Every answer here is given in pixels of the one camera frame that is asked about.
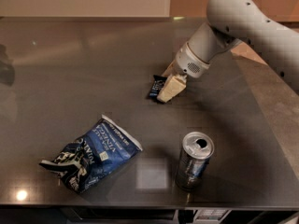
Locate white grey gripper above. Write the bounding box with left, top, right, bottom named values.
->
left=157, top=43, right=209, bottom=103

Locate blue rxbar blueberry bar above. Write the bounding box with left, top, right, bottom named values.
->
left=149, top=75, right=166, bottom=99

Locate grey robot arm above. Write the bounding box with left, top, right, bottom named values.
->
left=157, top=0, right=299, bottom=103

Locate blue chip bag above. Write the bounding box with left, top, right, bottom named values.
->
left=39, top=116, right=143, bottom=193

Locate silver blue drink can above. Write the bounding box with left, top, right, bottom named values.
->
left=175, top=132, right=215, bottom=190

